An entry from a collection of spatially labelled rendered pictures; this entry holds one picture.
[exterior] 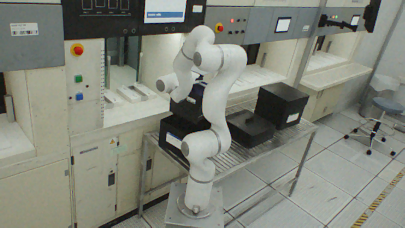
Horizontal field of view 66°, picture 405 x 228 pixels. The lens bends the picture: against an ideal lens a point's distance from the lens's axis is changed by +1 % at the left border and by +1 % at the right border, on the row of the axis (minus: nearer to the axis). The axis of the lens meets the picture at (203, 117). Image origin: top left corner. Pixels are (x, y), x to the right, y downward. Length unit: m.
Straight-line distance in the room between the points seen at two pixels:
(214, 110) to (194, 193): 0.44
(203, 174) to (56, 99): 0.82
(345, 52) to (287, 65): 1.50
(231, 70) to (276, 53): 2.12
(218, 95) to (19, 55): 0.87
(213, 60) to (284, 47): 2.17
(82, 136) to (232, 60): 1.02
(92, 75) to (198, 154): 0.75
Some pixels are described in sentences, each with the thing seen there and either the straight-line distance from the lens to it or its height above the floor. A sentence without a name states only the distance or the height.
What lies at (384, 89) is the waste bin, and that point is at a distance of 5.18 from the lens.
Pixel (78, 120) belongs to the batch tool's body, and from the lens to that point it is 1.80.
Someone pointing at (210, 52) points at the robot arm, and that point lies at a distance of 1.13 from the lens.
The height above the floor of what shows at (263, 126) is 0.86.
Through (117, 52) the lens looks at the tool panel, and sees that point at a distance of 2.80.
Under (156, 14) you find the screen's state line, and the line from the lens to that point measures 1.81.
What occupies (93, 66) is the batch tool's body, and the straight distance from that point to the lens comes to 1.70.
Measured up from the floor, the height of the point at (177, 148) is 0.81.
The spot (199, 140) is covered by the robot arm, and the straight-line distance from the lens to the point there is 1.28.
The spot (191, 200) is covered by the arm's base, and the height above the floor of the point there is 0.83.
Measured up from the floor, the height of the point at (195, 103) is 1.12.
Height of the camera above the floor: 1.86
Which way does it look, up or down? 28 degrees down
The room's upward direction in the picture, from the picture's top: 10 degrees clockwise
